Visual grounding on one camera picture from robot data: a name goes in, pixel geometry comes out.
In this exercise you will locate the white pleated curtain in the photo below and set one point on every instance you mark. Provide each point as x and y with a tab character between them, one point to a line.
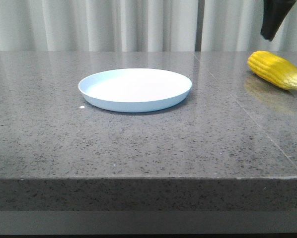
140	25

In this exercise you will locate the yellow corn cob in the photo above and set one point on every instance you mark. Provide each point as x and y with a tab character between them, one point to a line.
274	69

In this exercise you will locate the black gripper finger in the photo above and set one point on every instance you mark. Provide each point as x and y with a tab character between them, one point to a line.
274	13

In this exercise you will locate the light blue round plate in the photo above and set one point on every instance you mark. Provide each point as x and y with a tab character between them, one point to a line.
135	90

